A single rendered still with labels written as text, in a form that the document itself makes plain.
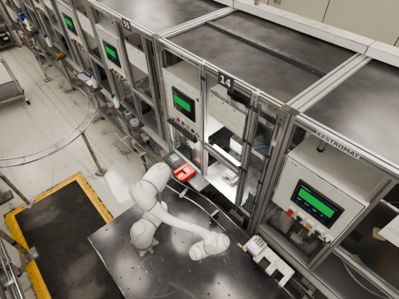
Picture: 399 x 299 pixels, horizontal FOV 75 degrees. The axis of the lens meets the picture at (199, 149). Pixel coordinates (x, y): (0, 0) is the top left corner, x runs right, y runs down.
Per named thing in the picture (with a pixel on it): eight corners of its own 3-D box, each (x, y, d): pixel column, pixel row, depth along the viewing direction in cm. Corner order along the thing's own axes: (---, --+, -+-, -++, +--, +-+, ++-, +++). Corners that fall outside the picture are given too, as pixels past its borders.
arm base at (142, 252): (143, 261, 209) (142, 258, 205) (129, 241, 220) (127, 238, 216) (162, 246, 217) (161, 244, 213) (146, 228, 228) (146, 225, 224)
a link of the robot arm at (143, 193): (151, 210, 156) (163, 193, 164) (129, 191, 151) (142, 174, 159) (141, 212, 165) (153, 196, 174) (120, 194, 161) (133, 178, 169)
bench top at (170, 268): (88, 239, 226) (86, 237, 223) (182, 173, 273) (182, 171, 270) (205, 425, 150) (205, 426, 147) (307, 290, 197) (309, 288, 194)
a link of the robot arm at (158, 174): (140, 222, 222) (154, 202, 235) (156, 232, 219) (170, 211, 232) (136, 176, 161) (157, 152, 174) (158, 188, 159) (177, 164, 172)
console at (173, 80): (165, 117, 223) (159, 69, 189) (191, 102, 235) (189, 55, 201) (198, 143, 201) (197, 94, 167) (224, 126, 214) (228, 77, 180)
